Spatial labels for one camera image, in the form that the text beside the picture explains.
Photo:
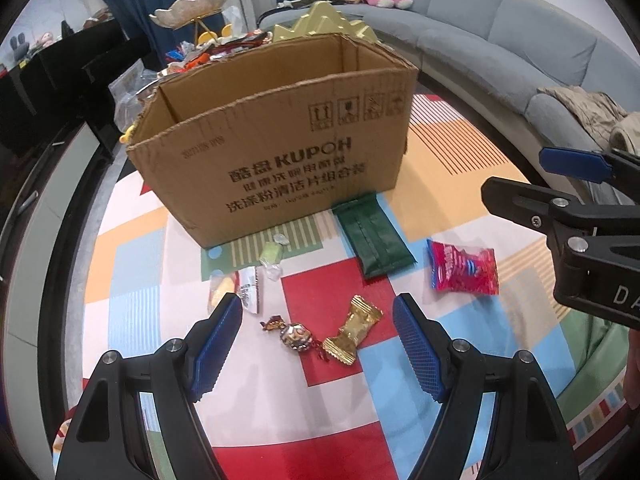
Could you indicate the pink red snack packet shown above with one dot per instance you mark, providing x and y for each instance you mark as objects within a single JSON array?
[{"x": 465, "y": 267}]

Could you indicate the yellow cake snack packet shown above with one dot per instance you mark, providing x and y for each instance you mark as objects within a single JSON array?
[{"x": 230, "y": 290}]

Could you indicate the dark green snack packet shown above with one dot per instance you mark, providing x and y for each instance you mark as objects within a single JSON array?
[{"x": 375, "y": 240}]

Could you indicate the beige padded jacket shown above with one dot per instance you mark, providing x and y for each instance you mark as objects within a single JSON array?
[{"x": 595, "y": 115}]

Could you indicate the grey television cabinet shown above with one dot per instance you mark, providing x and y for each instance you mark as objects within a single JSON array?
[{"x": 55, "y": 200}]

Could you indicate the large black television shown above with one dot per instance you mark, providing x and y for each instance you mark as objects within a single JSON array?
[{"x": 20, "y": 110}]

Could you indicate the white plastic bag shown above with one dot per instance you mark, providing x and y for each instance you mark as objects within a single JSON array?
[{"x": 232, "y": 19}]

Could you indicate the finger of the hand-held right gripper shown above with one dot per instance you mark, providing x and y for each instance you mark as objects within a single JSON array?
[
  {"x": 525, "y": 205},
  {"x": 575, "y": 164}
]

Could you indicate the person's right forearm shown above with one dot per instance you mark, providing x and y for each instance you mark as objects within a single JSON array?
[{"x": 634, "y": 390}]

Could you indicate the grey rabbit plush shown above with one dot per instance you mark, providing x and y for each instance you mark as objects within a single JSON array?
[{"x": 19, "y": 44}]

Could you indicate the yellow round ornament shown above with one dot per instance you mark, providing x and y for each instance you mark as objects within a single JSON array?
[{"x": 210, "y": 36}]

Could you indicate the colourful patchwork tablecloth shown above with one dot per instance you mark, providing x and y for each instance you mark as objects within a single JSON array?
[{"x": 300, "y": 410}]

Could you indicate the gold candy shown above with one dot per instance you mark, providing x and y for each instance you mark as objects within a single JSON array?
[{"x": 352, "y": 330}]

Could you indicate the small pink doll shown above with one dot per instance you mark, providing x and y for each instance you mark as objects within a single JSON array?
[{"x": 45, "y": 40}]

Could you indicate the clear plastic bag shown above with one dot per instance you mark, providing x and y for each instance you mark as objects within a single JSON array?
[{"x": 132, "y": 90}]

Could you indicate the tiered shell bowl stand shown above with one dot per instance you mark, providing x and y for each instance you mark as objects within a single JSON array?
[{"x": 192, "y": 5}]

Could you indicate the small pale green candy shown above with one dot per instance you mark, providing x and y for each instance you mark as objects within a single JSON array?
[{"x": 272, "y": 255}]

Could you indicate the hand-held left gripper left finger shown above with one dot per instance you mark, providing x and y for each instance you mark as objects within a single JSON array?
[{"x": 217, "y": 345}]

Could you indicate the gold lid biscuit container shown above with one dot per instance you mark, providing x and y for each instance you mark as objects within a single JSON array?
[{"x": 320, "y": 22}]

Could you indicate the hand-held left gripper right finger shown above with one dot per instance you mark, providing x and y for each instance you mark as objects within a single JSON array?
[{"x": 417, "y": 345}]

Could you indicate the pile of assorted snacks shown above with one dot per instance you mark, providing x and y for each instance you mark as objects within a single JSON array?
[{"x": 215, "y": 50}]

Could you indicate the brown cardboard box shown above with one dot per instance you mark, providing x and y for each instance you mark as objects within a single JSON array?
[{"x": 280, "y": 160}]

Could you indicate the grey sectional sofa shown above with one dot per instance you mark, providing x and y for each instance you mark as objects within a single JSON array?
[{"x": 500, "y": 35}]

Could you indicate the round foil chocolate candy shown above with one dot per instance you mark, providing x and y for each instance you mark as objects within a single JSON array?
[{"x": 295, "y": 337}]

